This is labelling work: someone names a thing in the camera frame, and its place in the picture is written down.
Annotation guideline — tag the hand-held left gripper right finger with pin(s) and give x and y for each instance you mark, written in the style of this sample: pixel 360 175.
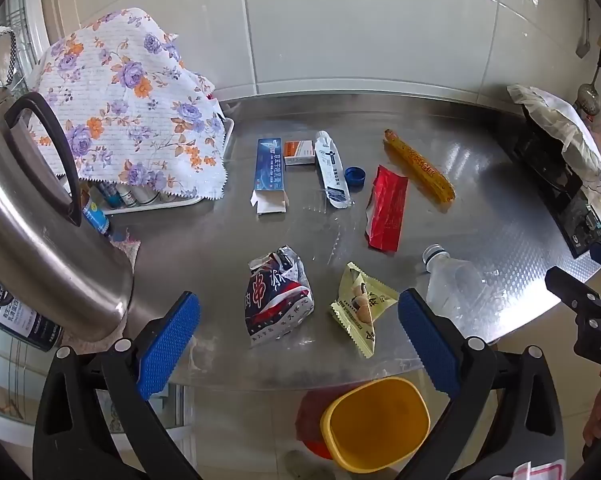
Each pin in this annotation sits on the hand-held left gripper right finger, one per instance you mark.
pixel 430 345

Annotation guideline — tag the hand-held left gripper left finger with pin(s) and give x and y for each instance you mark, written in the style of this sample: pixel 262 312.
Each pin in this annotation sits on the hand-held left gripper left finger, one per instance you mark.
pixel 170 345

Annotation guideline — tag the clear plastic bottle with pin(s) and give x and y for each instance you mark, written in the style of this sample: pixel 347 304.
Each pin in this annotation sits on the clear plastic bottle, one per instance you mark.
pixel 455 280

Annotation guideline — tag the yellow snack packet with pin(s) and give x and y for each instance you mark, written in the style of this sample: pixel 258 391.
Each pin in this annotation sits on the yellow snack packet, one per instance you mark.
pixel 360 305

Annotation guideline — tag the yellow plastic bin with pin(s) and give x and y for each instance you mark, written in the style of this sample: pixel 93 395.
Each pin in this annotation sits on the yellow plastic bin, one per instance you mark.
pixel 375 425

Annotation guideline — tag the dark blue snack bag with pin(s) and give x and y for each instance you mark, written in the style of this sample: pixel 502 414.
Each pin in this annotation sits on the dark blue snack bag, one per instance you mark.
pixel 278 300

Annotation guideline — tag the red foil wrapper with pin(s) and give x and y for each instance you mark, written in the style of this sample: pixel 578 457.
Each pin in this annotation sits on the red foil wrapper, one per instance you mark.
pixel 388 210

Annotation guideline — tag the orange sausage stick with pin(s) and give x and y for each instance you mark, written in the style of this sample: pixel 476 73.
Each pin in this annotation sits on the orange sausage stick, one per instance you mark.
pixel 420 167

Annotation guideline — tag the black gas stove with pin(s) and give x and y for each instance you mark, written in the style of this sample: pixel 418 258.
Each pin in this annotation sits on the black gas stove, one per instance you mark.
pixel 565 200

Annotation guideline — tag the red plastic bag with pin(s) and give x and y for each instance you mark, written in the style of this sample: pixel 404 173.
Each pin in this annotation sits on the red plastic bag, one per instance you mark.
pixel 310 420

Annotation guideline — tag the black wok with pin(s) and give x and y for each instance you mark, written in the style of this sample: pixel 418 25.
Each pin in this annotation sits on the black wok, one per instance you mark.
pixel 543 132

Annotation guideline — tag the blue label bottle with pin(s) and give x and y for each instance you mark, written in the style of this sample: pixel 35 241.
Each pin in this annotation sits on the blue label bottle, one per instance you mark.
pixel 96 217

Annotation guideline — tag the white red paper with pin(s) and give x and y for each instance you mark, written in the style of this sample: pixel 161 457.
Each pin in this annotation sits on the white red paper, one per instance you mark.
pixel 540 471

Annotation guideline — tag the white jar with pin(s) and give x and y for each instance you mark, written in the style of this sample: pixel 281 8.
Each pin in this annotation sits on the white jar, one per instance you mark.
pixel 148 196

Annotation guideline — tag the white cloth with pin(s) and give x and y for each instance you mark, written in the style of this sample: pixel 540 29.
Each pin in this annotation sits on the white cloth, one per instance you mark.
pixel 565 115

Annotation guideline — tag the dark label can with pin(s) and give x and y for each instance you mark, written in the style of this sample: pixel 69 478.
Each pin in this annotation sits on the dark label can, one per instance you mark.
pixel 20 325

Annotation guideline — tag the metal skimmer ladle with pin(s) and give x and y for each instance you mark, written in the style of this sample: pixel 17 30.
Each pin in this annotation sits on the metal skimmer ladle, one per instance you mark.
pixel 589 92

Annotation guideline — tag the stainless steel kettle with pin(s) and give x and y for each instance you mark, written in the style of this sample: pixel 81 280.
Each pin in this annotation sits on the stainless steel kettle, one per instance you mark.
pixel 35 240

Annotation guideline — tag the blue bottle cap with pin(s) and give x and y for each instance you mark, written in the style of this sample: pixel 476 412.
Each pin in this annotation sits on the blue bottle cap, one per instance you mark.
pixel 355 176

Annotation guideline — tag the white toothpaste tube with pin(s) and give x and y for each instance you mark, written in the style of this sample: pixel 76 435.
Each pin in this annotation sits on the white toothpaste tube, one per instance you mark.
pixel 332 170

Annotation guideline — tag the blue toothpaste box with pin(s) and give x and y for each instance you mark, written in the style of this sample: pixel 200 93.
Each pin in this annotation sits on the blue toothpaste box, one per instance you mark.
pixel 270 170

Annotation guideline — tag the white plastic rack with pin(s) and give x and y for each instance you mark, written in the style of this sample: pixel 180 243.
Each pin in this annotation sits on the white plastic rack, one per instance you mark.
pixel 226 140

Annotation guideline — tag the metal spatula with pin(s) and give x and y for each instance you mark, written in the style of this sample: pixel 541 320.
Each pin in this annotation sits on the metal spatula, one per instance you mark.
pixel 583 35

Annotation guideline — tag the small orange white box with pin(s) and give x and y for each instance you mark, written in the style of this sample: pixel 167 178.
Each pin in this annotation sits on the small orange white box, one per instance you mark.
pixel 299 152

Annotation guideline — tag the floral cloth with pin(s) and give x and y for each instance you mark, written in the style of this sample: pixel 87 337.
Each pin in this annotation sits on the floral cloth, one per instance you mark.
pixel 125 95

